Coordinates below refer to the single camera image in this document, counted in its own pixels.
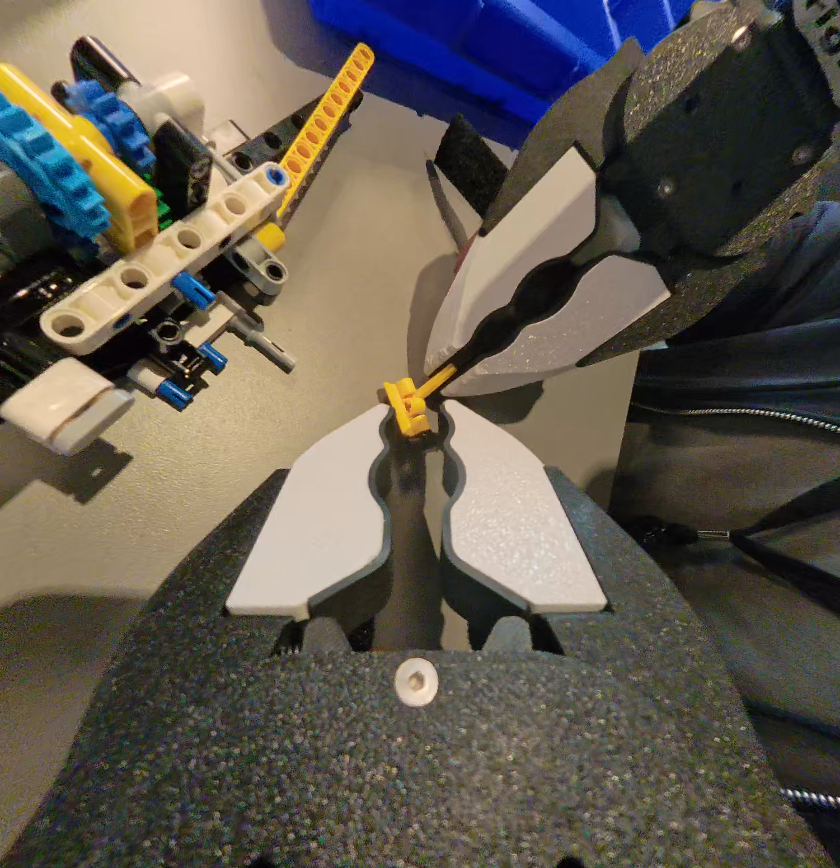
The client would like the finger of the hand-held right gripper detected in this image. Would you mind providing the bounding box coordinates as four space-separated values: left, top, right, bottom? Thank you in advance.
423 144 599 373
439 254 673 400

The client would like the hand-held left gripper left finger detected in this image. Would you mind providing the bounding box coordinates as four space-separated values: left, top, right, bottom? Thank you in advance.
225 406 395 621

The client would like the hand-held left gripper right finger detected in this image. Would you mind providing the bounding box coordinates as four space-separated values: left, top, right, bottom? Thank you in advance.
437 400 610 617

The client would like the yellow lego connector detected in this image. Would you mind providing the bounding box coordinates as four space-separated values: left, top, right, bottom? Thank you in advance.
382 378 432 436

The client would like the blue plastic bin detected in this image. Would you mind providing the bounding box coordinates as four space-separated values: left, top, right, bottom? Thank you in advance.
308 0 699 146

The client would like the partly built lego vehicle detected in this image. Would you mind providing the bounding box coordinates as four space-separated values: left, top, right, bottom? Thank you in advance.
0 37 376 457

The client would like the navy zip jacket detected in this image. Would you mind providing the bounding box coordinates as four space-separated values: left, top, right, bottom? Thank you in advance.
623 197 840 868

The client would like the black cord toggle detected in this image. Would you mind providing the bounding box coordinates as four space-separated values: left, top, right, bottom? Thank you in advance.
630 515 732 547

